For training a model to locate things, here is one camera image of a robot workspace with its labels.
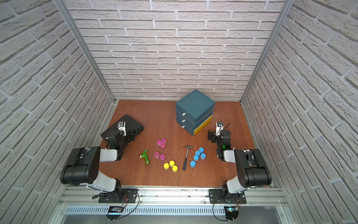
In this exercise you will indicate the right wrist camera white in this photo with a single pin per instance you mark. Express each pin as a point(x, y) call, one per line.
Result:
point(219, 127)

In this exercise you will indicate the right controller box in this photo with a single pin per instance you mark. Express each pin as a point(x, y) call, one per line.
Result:
point(231, 213)

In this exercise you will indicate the left corner aluminium post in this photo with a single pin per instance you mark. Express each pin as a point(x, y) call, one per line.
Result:
point(65, 13)

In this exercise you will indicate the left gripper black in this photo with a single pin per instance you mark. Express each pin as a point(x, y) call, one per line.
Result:
point(129, 133)

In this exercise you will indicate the corner aluminium post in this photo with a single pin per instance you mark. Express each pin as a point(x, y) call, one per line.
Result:
point(65, 13)
point(271, 40)

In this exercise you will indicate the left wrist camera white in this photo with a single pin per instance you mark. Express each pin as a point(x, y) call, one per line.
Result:
point(121, 126)

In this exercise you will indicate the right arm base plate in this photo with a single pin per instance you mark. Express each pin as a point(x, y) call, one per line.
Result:
point(221, 196)

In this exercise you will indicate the green toy drill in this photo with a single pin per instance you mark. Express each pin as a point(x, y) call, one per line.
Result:
point(144, 156)

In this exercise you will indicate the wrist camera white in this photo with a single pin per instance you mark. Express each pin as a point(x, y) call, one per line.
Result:
point(121, 126)
point(219, 127)

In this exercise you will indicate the right corner aluminium post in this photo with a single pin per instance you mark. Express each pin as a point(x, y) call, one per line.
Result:
point(271, 40)

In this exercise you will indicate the teal drawer cabinet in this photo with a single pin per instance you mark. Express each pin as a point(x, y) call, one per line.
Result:
point(194, 111)

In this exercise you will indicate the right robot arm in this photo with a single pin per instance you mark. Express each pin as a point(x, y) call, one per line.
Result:
point(252, 170)

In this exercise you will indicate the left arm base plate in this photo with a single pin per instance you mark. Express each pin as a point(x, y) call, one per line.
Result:
point(128, 196)

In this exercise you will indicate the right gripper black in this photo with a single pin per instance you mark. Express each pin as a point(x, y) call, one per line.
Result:
point(212, 135)

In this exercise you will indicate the controller box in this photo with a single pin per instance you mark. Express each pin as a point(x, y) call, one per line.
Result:
point(114, 212)
point(231, 213)

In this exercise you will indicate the steel claw hammer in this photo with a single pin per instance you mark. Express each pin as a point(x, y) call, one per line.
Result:
point(187, 147)

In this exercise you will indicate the left controller box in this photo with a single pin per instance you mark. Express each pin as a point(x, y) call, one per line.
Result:
point(114, 212)

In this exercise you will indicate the black tool case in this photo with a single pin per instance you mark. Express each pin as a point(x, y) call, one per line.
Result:
point(132, 127)

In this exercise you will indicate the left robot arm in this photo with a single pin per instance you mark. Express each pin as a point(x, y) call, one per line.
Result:
point(82, 165)

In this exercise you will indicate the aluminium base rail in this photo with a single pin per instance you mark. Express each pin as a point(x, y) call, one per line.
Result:
point(169, 201)

